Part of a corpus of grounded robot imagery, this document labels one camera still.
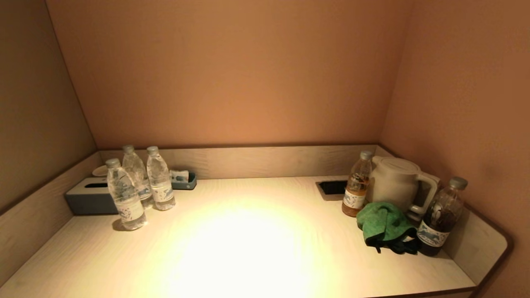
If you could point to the black recessed socket panel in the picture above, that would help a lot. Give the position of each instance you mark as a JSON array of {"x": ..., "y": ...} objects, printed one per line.
[{"x": 331, "y": 188}]

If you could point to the white electric kettle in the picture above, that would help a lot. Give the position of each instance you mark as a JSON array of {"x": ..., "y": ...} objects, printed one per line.
[{"x": 393, "y": 182}]

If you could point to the large clear water bottle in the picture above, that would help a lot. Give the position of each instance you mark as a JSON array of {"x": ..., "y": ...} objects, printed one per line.
[{"x": 126, "y": 198}]

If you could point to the white sachet packet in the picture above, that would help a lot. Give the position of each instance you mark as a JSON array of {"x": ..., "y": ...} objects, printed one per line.
[{"x": 179, "y": 176}]

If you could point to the amber tea bottle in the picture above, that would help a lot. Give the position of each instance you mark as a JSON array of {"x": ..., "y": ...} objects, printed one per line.
[{"x": 356, "y": 186}]

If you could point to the grey tissue box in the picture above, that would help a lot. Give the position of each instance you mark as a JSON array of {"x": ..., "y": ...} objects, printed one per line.
[{"x": 89, "y": 199}]

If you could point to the small white saucer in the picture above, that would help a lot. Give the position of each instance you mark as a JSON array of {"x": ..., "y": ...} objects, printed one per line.
[{"x": 100, "y": 170}]

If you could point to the small blue tray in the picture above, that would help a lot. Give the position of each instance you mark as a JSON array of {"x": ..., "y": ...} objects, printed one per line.
[{"x": 189, "y": 184}]

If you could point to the green microfibre cloth black trim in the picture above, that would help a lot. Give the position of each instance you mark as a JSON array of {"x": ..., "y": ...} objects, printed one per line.
[{"x": 383, "y": 223}]

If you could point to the dark tea bottle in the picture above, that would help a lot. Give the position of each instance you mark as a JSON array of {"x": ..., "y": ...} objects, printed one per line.
[{"x": 439, "y": 215}]

